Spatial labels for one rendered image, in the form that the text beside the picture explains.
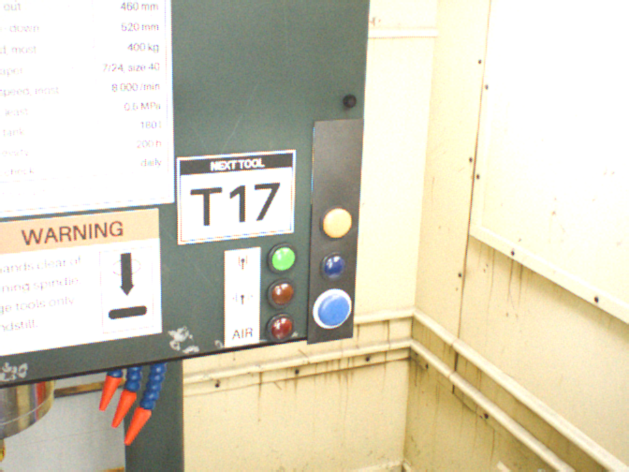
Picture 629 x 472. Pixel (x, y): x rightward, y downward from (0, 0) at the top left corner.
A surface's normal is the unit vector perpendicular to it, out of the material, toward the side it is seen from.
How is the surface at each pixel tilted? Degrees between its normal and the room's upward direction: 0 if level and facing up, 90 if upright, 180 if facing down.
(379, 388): 90
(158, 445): 90
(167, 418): 90
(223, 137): 90
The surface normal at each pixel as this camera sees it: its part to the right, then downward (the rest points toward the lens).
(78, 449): 0.42, 0.29
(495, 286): -0.90, 0.11
